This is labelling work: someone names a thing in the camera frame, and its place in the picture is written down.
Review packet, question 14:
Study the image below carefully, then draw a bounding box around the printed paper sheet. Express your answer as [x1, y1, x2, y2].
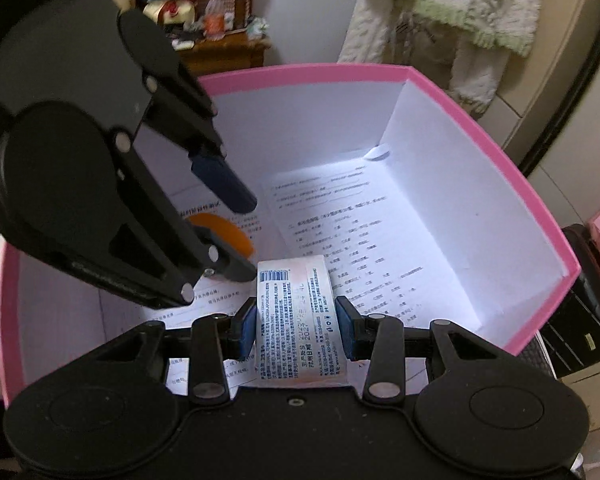
[159, 161, 481, 340]

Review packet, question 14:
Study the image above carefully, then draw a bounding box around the white tissue pack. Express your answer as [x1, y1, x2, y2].
[256, 256, 348, 388]

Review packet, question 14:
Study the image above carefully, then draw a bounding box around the pink storage box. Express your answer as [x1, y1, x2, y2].
[0, 64, 580, 403]

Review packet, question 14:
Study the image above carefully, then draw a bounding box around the black suitcase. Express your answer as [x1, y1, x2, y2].
[540, 224, 600, 378]

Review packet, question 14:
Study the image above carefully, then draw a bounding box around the orange round object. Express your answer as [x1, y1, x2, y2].
[187, 212, 254, 258]

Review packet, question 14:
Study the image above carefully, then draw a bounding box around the orange drink bottle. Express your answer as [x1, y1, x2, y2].
[204, 0, 225, 41]

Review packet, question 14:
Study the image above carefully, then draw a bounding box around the white green knit cardigan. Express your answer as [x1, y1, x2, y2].
[338, 0, 542, 117]

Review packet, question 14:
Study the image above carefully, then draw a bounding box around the wooden side table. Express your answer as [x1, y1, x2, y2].
[178, 32, 272, 77]

